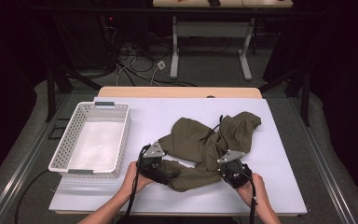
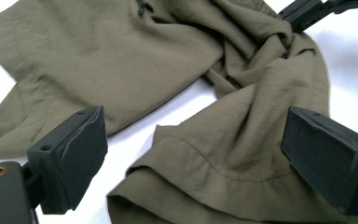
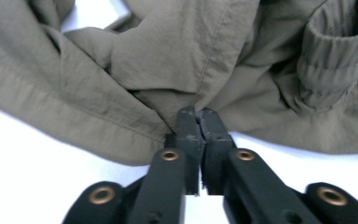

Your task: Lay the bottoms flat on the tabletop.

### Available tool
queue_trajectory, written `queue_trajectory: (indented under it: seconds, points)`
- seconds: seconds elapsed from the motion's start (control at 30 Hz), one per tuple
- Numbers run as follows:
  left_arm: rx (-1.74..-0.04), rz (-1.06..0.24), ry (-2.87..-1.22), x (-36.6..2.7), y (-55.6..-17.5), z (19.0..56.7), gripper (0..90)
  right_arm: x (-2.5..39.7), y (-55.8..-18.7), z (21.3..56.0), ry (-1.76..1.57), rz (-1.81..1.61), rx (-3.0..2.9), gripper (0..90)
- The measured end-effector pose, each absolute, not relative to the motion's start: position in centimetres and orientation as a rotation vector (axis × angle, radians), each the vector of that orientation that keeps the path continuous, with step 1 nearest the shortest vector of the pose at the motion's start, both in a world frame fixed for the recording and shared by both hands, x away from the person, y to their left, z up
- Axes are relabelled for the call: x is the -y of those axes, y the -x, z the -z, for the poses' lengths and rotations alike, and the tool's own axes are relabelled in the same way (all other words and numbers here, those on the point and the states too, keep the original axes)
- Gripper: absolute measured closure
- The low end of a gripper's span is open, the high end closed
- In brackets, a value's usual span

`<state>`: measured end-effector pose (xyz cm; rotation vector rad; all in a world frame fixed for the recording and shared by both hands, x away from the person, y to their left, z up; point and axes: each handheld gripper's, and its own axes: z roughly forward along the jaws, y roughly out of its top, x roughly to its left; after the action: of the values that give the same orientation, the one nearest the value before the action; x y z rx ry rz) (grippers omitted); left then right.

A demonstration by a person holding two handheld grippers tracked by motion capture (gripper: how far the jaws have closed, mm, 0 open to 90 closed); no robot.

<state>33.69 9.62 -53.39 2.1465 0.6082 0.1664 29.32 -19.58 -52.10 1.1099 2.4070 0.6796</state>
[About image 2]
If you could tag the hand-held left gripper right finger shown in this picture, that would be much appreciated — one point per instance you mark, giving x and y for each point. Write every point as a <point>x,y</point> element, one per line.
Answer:
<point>332,158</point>

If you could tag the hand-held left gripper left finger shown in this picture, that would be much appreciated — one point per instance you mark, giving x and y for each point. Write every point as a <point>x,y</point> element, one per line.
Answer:
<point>74,155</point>

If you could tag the olive green shorts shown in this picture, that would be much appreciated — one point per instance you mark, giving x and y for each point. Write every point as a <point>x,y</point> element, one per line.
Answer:
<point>105,62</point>

